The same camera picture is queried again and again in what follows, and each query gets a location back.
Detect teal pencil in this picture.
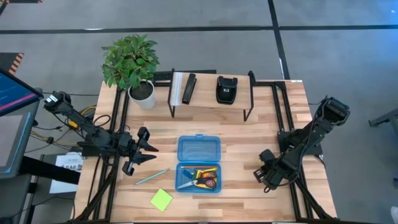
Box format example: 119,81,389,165
134,168,171,186

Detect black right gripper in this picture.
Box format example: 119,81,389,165
253,148,282,192

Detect thin black floor cable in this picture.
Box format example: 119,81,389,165
42,91,100,97

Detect white plant pot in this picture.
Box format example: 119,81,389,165
127,79,157,110

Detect black hole punch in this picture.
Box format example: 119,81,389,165
215,75,239,105

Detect green leafy plant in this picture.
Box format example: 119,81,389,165
101,34,160,90

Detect black aluminium table frame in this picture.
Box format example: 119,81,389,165
70,68,338,223

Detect white paper pad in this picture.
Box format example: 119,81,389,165
170,72,187,106

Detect white printed paper sheet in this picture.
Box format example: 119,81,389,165
49,151,85,195

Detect black cart beam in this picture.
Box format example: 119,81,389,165
20,155,81,185

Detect black orange hazard-striped mat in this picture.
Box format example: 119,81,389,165
0,52,25,77

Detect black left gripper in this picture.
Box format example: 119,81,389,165
119,126,160,177

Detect red-handled scissors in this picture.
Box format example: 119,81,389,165
176,170,218,190

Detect yellow black cable bundle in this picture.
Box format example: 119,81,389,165
29,129,83,154

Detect yellow-green crayon box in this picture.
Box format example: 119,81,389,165
194,169,218,189

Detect black stapler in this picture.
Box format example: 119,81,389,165
181,73,197,105

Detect wooden shelf with black legs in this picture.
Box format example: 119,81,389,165
167,68,256,122

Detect blue plastic pencil box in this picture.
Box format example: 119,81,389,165
174,133,223,194

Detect green sticky note pad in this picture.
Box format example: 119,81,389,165
149,187,174,213

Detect computer monitor with blue screen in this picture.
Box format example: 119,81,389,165
0,68,45,118

